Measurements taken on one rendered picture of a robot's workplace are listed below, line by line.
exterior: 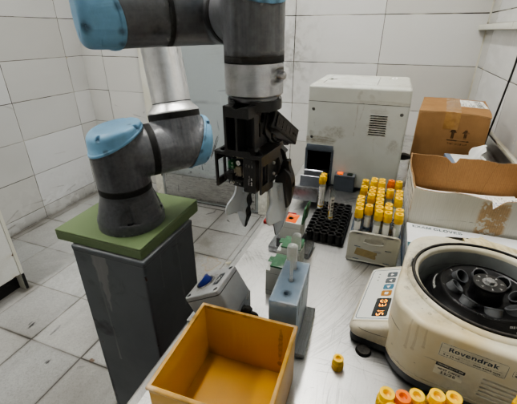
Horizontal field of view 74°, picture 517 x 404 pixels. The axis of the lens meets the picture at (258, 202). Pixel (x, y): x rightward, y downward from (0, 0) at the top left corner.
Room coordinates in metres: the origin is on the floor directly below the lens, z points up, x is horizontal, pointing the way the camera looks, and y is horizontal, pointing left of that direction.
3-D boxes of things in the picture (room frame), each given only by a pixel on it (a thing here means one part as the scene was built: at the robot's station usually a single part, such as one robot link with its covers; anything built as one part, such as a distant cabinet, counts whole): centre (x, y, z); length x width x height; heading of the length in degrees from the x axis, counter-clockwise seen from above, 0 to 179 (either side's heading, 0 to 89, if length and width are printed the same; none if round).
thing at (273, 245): (0.64, -0.07, 0.89); 0.09 x 0.05 x 0.04; 67
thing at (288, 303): (0.41, -0.05, 0.92); 0.10 x 0.07 x 0.10; 162
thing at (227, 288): (0.43, 0.05, 0.92); 0.13 x 0.07 x 0.08; 69
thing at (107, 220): (0.71, 0.30, 0.95); 0.15 x 0.15 x 0.10
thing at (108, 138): (0.71, 0.30, 1.07); 0.13 x 0.12 x 0.14; 121
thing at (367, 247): (0.68, -0.27, 0.91); 0.20 x 0.10 x 0.07; 159
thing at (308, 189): (0.93, -0.16, 0.92); 0.21 x 0.07 x 0.05; 159
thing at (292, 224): (0.64, -0.07, 0.92); 0.05 x 0.04 x 0.06; 67
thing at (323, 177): (0.74, -0.18, 0.93); 0.17 x 0.09 x 0.11; 159
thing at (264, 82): (0.46, 0.00, 1.25); 0.08 x 0.08 x 0.05
